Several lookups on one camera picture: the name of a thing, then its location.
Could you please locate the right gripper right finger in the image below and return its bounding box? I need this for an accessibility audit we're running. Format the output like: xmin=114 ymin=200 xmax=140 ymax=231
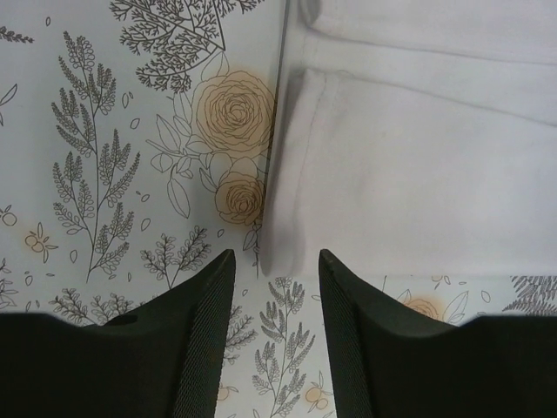
xmin=319 ymin=249 xmax=556 ymax=418

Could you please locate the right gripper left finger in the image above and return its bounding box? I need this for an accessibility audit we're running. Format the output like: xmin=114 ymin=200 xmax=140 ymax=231
xmin=1 ymin=250 xmax=236 ymax=417

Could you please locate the white t shirt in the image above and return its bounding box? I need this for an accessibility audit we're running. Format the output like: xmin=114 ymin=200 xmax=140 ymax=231
xmin=260 ymin=1 xmax=556 ymax=276

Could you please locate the floral patterned table mat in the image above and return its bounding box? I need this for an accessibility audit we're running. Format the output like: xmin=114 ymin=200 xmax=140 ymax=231
xmin=1 ymin=1 xmax=556 ymax=417

